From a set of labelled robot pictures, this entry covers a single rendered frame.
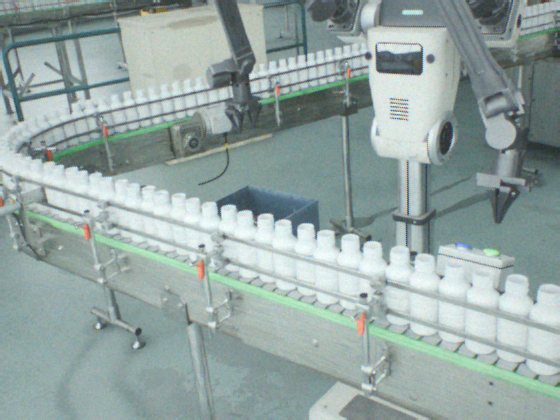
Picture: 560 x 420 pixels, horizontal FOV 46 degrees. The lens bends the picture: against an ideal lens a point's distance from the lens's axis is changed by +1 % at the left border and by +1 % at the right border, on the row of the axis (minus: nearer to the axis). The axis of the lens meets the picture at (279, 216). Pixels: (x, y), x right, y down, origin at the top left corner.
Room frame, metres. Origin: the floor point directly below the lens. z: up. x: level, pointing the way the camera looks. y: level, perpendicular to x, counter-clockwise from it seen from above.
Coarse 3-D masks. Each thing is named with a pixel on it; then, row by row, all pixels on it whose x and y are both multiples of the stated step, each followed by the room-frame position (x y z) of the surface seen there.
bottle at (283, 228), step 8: (280, 224) 1.38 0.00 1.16; (288, 224) 1.37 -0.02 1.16; (280, 232) 1.35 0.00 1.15; (288, 232) 1.35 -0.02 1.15; (272, 240) 1.37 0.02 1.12; (280, 240) 1.35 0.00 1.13; (288, 240) 1.35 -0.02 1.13; (296, 240) 1.36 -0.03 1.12; (280, 248) 1.34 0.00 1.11; (288, 248) 1.34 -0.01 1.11; (280, 256) 1.34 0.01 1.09; (280, 264) 1.34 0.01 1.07; (288, 264) 1.34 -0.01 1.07; (280, 272) 1.34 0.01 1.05; (288, 272) 1.34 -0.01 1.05; (280, 280) 1.34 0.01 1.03; (280, 288) 1.35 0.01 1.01; (288, 288) 1.34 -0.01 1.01
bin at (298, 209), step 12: (240, 192) 2.17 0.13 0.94; (252, 192) 2.19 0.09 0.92; (264, 192) 2.16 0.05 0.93; (276, 192) 2.12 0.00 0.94; (216, 204) 2.08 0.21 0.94; (228, 204) 2.12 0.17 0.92; (240, 204) 2.17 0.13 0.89; (252, 204) 2.20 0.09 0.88; (264, 204) 2.16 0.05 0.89; (276, 204) 2.12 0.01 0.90; (288, 204) 2.09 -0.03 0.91; (300, 204) 2.05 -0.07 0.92; (312, 204) 1.98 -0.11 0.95; (276, 216) 2.13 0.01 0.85; (288, 216) 1.89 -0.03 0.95; (300, 216) 1.93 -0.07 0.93; (312, 216) 1.98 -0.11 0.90
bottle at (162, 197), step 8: (160, 192) 1.65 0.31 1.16; (160, 200) 1.62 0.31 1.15; (168, 200) 1.63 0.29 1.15; (160, 208) 1.62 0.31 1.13; (168, 208) 1.62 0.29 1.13; (168, 216) 1.61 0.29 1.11; (160, 224) 1.61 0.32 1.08; (168, 224) 1.61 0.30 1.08; (160, 232) 1.61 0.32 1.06; (168, 232) 1.61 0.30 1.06; (160, 248) 1.62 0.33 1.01; (168, 248) 1.61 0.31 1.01
